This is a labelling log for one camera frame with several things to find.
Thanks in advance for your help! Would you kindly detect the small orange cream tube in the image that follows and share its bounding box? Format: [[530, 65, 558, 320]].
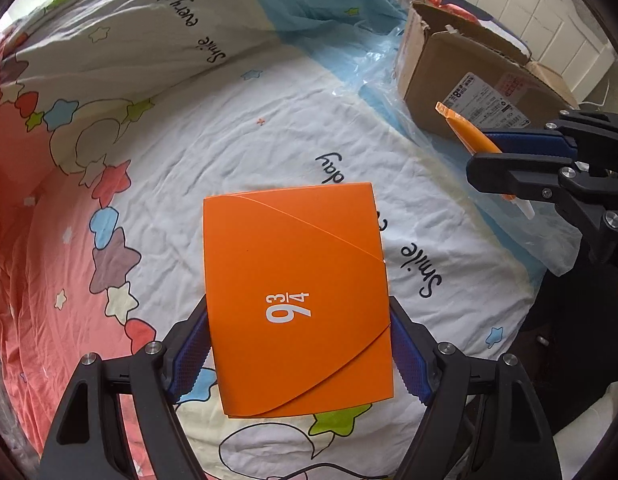
[[435, 102, 534, 220]]

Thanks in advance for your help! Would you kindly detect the orange envelope box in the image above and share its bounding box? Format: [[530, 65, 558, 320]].
[[202, 182, 394, 418]]

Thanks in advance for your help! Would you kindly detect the brown cardboard box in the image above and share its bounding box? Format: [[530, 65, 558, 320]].
[[396, 1, 578, 139]]

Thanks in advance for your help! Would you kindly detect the white bed headboard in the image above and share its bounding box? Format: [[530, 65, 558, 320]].
[[466, 0, 616, 106]]

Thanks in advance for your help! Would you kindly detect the star patterned duvet cover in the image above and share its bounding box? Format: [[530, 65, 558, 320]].
[[0, 0, 580, 480]]

